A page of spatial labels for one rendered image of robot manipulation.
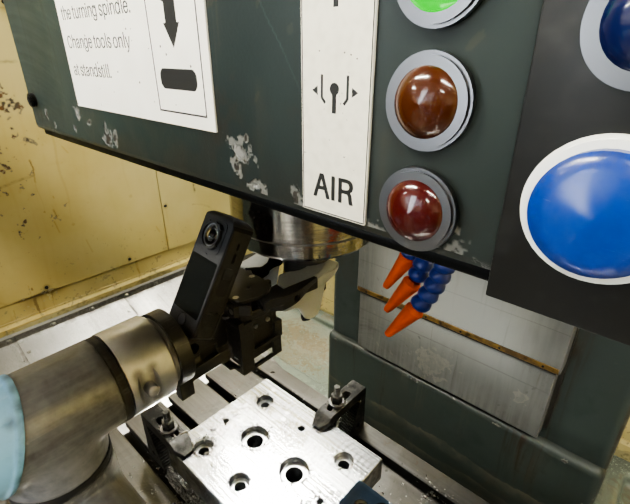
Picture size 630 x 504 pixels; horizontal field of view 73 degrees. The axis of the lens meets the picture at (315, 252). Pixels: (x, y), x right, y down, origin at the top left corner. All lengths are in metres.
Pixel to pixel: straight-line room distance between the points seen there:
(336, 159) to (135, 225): 1.39
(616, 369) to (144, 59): 0.87
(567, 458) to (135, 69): 1.01
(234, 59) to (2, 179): 1.21
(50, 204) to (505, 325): 1.20
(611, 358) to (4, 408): 0.87
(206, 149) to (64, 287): 1.31
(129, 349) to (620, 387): 0.82
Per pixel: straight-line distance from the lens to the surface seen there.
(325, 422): 0.83
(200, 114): 0.21
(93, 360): 0.37
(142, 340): 0.38
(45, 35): 0.37
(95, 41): 0.30
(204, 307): 0.39
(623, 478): 1.48
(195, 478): 0.81
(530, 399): 0.99
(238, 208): 0.43
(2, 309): 1.48
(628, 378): 0.95
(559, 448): 1.08
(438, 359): 1.04
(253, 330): 0.43
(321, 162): 0.16
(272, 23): 0.17
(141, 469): 0.95
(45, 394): 0.36
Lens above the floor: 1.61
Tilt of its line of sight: 25 degrees down
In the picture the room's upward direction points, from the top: straight up
